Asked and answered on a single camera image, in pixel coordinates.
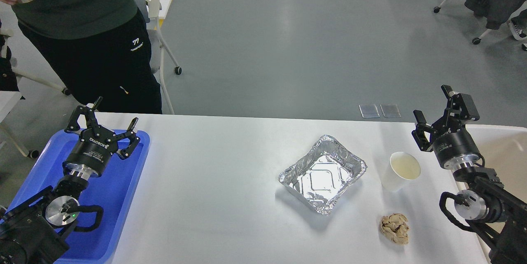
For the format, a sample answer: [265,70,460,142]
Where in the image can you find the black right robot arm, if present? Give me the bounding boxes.
[412,84,527,264]

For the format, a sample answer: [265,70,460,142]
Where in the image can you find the floor plate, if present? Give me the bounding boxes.
[380,104,401,118]
[358,104,380,118]

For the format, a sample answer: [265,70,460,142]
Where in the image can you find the crumpled brown paper ball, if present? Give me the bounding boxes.
[380,213,410,245]

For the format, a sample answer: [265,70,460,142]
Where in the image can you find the white paper cup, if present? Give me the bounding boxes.
[381,152,422,192]

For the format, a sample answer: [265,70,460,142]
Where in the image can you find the blue plastic tray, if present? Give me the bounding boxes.
[7,131,150,264]

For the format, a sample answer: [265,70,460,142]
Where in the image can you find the white side table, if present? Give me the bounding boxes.
[0,90,40,159]

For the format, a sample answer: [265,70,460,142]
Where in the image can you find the grey office chair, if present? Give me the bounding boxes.
[134,0,182,114]

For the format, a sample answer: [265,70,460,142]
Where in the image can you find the aluminium foil tray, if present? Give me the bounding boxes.
[278,134,368,215]

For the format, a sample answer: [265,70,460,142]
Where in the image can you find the beige plastic bin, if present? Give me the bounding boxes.
[465,124,527,264]

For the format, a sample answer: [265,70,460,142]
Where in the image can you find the left floor plate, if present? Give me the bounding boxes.
[358,104,380,118]

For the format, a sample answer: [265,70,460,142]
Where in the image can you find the white sneaker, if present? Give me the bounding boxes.
[506,20,527,41]

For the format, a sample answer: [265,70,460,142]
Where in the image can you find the white chair at left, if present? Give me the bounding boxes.
[0,29,71,96]

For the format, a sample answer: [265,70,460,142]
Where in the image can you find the right floor plate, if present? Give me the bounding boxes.
[380,104,401,118]

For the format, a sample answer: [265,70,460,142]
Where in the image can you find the person in dark clothes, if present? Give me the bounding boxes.
[11,0,162,114]

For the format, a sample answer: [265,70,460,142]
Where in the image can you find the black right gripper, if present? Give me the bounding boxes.
[412,84,481,170]

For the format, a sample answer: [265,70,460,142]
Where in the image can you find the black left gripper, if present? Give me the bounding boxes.
[63,96,140,178]

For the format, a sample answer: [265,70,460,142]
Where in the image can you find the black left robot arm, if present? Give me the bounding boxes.
[1,97,140,264]

